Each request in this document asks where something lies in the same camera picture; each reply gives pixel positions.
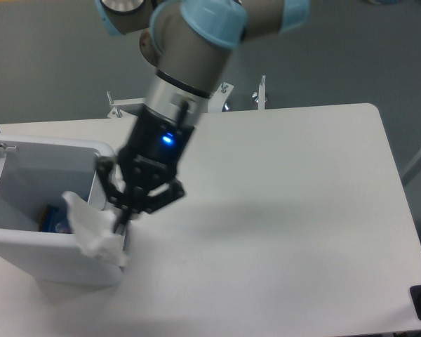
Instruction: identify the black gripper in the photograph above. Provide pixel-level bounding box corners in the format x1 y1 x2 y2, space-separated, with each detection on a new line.
95 105 195 233

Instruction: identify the white plastic wrapper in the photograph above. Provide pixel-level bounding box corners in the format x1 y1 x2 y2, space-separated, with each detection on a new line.
62 175 128 267

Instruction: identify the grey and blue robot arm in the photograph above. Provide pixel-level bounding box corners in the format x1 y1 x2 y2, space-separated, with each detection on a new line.
95 1 310 234

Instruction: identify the white trash can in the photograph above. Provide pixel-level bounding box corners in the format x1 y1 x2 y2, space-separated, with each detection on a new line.
0 133 126 286

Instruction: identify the blue yellow snack packet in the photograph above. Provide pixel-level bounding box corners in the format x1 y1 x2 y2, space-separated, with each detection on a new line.
38 205 72 234

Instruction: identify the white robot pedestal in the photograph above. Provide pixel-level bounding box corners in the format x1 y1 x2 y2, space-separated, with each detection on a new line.
138 29 234 114

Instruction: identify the white right table bracket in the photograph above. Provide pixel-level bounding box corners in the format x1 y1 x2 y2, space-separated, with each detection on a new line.
251 74 267 110

